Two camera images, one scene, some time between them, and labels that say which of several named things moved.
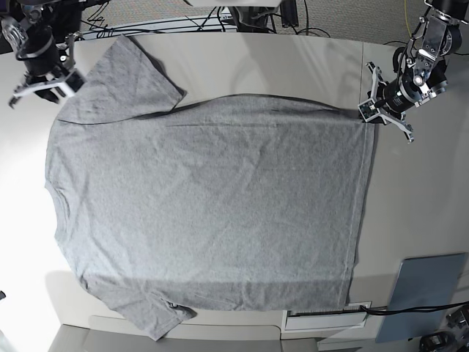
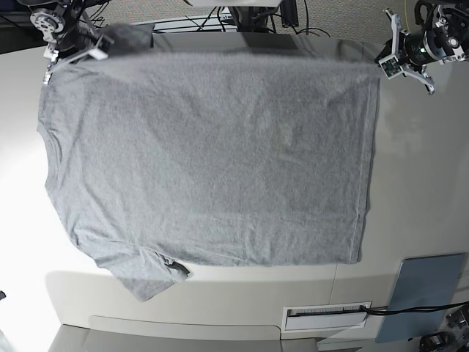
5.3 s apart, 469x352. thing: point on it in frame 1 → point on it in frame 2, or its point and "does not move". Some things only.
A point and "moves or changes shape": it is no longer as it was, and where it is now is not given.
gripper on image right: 406,88 → 436,45
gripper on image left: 44,71 → 73,40
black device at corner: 437,342 does not move
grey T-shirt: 234,202 moves or changes shape
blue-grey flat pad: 429,281 does not move
